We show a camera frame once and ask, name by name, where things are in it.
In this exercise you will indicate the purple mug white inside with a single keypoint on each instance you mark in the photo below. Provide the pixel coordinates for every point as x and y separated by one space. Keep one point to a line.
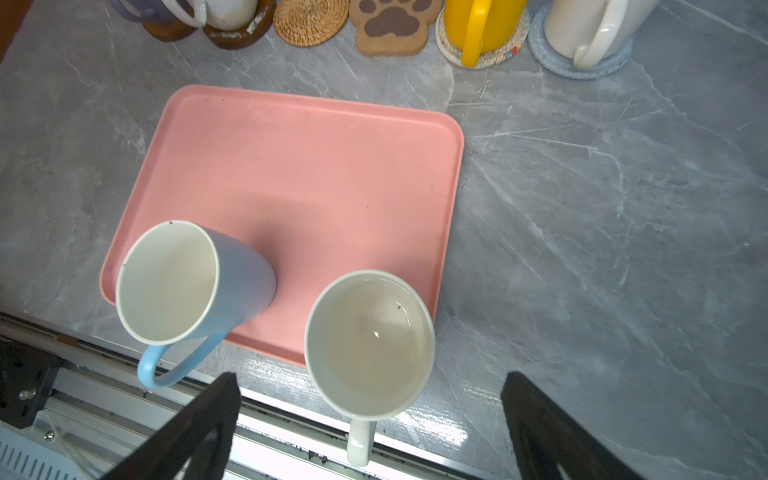
142 11

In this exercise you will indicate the woven rattan round coaster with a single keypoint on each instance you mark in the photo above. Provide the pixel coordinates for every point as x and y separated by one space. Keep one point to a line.
308 23

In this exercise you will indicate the matte brown wooden coaster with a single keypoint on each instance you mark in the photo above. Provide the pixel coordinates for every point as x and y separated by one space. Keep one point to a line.
170 31

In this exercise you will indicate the yellow mug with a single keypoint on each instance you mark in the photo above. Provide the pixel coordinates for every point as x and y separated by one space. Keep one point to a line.
481 26

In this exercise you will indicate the white mug blue handle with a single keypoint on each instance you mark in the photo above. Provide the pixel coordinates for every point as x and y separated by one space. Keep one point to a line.
181 289

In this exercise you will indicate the light blue woven coaster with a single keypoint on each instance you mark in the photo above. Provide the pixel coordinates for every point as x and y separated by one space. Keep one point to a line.
550 60

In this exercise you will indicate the cork paw print coaster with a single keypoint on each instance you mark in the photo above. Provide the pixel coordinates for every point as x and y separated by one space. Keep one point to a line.
393 27

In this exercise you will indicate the white rainbow stitched coaster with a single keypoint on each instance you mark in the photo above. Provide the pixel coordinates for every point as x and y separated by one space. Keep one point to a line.
488 59

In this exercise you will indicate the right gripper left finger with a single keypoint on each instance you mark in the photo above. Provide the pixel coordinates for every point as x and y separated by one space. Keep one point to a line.
197 441

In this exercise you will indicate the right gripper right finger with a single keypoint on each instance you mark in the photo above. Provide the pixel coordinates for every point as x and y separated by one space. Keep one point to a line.
548 443

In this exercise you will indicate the pink rectangular tray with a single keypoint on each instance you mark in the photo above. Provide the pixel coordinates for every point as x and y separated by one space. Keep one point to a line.
320 187

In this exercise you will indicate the glossy dark wooden coaster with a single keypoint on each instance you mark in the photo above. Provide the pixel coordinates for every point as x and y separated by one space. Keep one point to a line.
247 34

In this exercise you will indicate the white mug red inside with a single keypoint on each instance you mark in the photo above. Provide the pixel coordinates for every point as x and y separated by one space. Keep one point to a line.
589 31

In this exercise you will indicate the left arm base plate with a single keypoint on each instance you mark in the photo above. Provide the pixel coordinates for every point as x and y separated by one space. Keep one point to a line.
27 377

